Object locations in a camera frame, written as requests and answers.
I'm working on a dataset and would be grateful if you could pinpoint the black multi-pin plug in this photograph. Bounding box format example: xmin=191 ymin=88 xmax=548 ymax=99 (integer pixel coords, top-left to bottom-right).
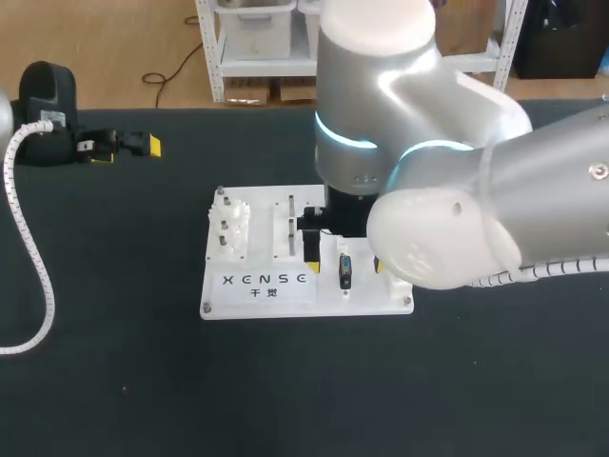
xmin=338 ymin=254 xmax=355 ymax=291

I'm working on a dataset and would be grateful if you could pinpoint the translucent plastic storage bin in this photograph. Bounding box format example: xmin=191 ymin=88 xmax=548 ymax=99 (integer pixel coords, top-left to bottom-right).
xmin=214 ymin=0 xmax=300 ymax=61

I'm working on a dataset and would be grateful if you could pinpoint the white cable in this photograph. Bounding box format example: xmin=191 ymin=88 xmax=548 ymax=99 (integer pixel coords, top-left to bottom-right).
xmin=0 ymin=119 xmax=57 ymax=356
xmin=464 ymin=255 xmax=609 ymax=289

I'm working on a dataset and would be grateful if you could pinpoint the white socket board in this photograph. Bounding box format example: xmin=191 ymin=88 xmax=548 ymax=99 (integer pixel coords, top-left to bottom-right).
xmin=199 ymin=184 xmax=416 ymax=321

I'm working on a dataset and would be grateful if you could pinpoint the black cabinet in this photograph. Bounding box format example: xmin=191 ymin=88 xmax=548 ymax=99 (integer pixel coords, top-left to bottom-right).
xmin=512 ymin=0 xmax=609 ymax=81

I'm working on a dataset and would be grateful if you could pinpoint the white metal shelf rack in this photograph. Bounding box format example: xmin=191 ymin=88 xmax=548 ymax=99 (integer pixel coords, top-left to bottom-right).
xmin=193 ymin=0 xmax=530 ymax=104

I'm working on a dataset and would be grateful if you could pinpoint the large brown cardboard box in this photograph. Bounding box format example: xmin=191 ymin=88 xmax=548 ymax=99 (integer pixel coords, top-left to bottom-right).
xmin=433 ymin=0 xmax=501 ymax=59

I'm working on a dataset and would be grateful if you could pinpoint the black floor cable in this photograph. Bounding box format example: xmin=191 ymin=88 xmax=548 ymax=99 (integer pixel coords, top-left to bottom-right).
xmin=141 ymin=15 xmax=206 ymax=111

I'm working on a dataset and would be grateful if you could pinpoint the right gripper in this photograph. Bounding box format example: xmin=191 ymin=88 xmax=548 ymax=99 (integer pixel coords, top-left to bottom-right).
xmin=295 ymin=185 xmax=388 ymax=276

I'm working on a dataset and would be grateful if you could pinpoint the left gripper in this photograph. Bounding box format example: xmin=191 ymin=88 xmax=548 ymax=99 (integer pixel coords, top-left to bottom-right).
xmin=17 ymin=60 xmax=164 ymax=168

